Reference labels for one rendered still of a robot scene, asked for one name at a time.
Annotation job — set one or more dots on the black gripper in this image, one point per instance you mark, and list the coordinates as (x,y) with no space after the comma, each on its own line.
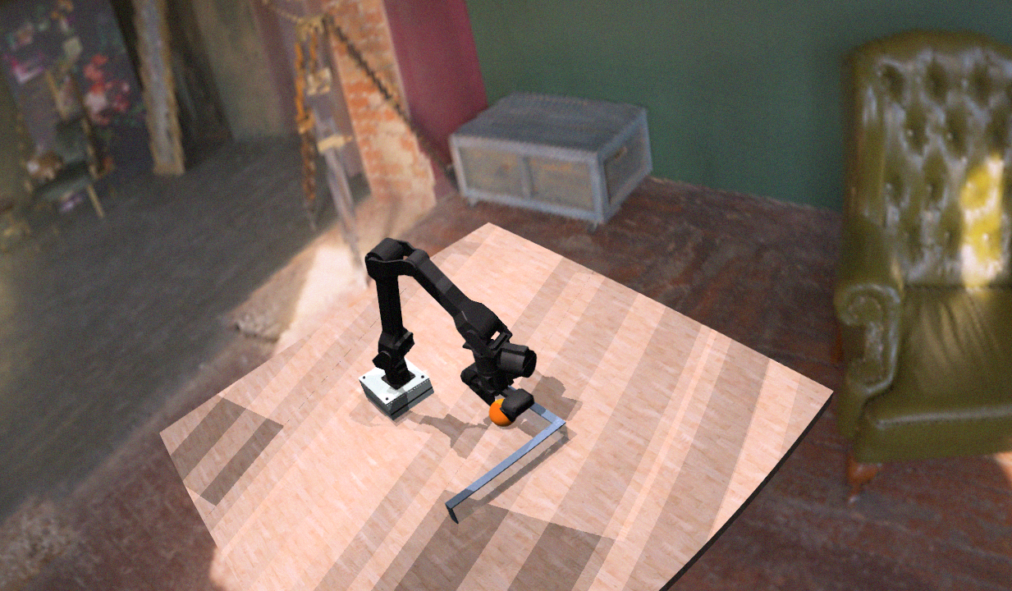
(489,385)

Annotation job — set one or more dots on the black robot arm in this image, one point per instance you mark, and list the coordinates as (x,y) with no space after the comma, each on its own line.
(474,321)

